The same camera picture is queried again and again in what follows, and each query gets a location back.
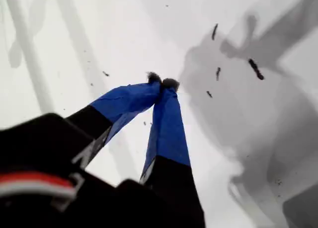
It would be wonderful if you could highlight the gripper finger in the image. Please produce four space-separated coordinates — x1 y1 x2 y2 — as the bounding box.
139 77 206 228
66 71 162 169

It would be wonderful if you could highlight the gripper servo wire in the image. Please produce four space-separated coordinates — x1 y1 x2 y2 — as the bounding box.
0 171 77 199

